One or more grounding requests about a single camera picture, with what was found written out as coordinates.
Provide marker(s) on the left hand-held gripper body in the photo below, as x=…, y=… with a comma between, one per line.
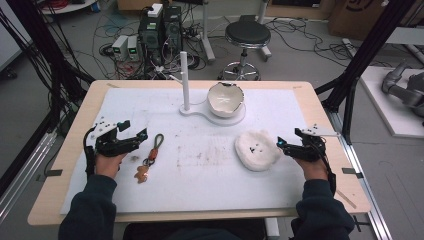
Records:
x=108, y=145

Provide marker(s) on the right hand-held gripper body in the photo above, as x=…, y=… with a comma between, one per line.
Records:
x=313, y=150

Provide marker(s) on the white fluffy plush pouch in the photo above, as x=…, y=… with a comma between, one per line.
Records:
x=258, y=155

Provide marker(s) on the person's left hand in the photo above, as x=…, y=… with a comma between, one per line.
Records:
x=108, y=165

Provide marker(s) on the person's right hand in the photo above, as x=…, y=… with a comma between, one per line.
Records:
x=313, y=170

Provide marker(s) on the wooden table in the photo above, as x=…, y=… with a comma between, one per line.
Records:
x=320, y=110

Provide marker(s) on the black tape piece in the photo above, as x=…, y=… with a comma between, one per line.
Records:
x=351, y=171
x=53, y=173

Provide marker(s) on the white stand with pole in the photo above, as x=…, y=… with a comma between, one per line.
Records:
x=185, y=83

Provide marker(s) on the white table mat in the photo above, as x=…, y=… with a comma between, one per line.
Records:
x=200, y=173

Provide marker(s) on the grey bench power supply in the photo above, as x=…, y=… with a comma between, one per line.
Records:
x=133, y=48
x=119, y=46

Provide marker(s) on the white eggshell-shaped bowl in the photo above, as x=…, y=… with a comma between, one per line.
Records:
x=225, y=100

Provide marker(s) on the white floor platform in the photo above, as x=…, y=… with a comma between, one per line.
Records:
x=390, y=113

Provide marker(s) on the black computer tower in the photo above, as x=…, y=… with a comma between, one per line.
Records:
x=172, y=28
x=150, y=36

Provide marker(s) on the white power strip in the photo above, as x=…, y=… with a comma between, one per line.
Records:
x=349, y=46

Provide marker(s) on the black round stool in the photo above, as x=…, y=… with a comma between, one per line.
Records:
x=247, y=33

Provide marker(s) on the white table leg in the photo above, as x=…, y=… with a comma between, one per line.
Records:
x=207, y=33

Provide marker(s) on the brown cardboard box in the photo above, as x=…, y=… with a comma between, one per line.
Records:
x=360, y=16

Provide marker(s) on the aluminium rail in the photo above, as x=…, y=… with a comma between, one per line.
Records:
x=23, y=176
x=366, y=186

